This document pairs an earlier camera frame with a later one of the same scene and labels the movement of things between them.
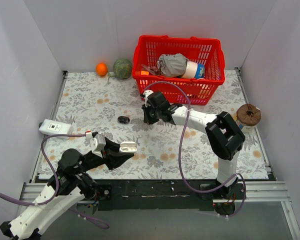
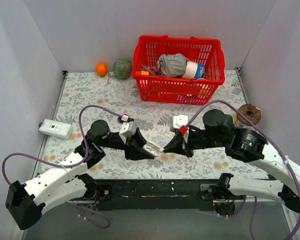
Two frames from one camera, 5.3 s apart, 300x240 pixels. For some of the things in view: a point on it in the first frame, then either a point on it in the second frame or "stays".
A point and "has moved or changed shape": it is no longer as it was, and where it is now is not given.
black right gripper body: (150, 113) → (186, 143)
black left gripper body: (108, 154) → (131, 148)
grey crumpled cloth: (172, 65) stays
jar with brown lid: (247, 116) stays
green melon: (122, 68) stays
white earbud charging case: (128, 146) has moved or changed shape
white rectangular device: (50, 127) stays
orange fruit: (101, 69) stays
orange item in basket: (144, 72) stays
